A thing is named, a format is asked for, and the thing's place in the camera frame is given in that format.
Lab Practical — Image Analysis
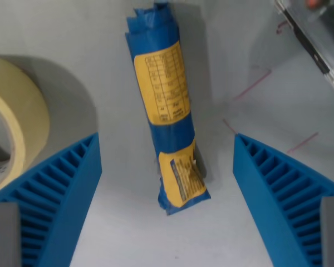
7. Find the blue bag with yellow labels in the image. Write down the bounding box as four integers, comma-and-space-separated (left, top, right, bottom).
124, 2, 212, 216

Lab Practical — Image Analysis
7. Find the beige masking tape roll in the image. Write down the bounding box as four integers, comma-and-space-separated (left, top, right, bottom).
0, 55, 50, 198

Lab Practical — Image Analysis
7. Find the clear plastic box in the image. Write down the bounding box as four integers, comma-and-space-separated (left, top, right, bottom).
274, 0, 334, 102

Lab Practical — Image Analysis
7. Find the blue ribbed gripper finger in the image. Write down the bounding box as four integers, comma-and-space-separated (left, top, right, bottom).
232, 133, 334, 267
0, 132, 103, 267

